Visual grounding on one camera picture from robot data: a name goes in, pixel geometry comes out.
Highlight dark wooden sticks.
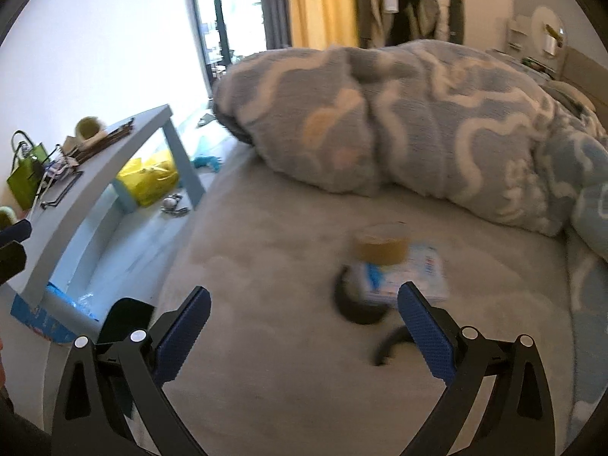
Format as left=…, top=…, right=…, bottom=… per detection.
left=71, top=119, right=136, bottom=162

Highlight black ring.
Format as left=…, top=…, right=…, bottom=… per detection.
left=373, top=325, right=414, bottom=366

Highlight blue white patterned blanket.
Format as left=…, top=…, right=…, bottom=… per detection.
left=211, top=39, right=608, bottom=262

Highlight black trash bin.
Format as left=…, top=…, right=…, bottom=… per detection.
left=97, top=298, right=155, bottom=347

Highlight blue toy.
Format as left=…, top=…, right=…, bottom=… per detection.
left=192, top=154, right=223, bottom=172

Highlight round white mirror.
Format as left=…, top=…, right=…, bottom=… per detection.
left=531, top=6, right=566, bottom=58

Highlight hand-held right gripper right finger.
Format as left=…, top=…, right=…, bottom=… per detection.
left=396, top=281, right=556, bottom=456

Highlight grey curtain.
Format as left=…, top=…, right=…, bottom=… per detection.
left=256, top=0, right=293, bottom=53

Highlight white blue tissue packet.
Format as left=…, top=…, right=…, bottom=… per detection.
left=358, top=242, right=451, bottom=307

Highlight dark fuzzy clothing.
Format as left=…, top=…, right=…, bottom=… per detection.
left=0, top=380, right=51, bottom=456

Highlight black tape roll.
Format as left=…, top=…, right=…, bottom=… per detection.
left=332, top=266, right=390, bottom=326

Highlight grey plush keychain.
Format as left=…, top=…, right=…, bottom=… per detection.
left=160, top=193, right=190, bottom=214

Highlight beige hanging coat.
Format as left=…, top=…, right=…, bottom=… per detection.
left=351, top=0, right=385, bottom=46

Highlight grey headboard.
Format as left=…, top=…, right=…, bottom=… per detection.
left=560, top=47, right=608, bottom=124

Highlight blue printed box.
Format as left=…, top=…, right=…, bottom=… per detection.
left=10, top=282, right=100, bottom=345

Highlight small printed packet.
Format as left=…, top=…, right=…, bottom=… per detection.
left=45, top=154, right=79, bottom=174

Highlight black hanging coat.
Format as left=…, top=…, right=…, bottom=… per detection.
left=389, top=0, right=428, bottom=41

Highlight green handbag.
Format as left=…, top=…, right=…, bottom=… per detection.
left=7, top=130, right=51, bottom=210

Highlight black wire stand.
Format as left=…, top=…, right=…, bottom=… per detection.
left=40, top=171, right=84, bottom=211

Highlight grey hanging trousers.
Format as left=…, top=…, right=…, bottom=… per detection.
left=446, top=0, right=465, bottom=44

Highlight beige pillow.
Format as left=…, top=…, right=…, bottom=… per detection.
left=541, top=81, right=599, bottom=115

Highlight grey bed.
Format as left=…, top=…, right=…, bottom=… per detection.
left=43, top=142, right=608, bottom=456

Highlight yellow plastic bag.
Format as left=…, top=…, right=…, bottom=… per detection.
left=116, top=149, right=180, bottom=207

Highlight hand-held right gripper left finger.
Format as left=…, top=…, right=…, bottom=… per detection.
left=51, top=286, right=212, bottom=456

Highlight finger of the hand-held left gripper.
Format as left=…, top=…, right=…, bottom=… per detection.
left=0, top=221, right=32, bottom=248
left=0, top=242, right=27, bottom=287

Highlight black framed glass door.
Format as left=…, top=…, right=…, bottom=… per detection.
left=187, top=0, right=267, bottom=96

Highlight white hanging jacket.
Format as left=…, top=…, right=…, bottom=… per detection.
left=423, top=0, right=452, bottom=41

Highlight yellow curtain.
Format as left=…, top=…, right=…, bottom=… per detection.
left=285, top=0, right=359, bottom=51

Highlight brown tape roll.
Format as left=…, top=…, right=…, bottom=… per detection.
left=354, top=224, right=412, bottom=267

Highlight white vanity desk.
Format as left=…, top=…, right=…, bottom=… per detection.
left=506, top=14, right=561, bottom=81

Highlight grey low table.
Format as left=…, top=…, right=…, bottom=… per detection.
left=0, top=104, right=206, bottom=307

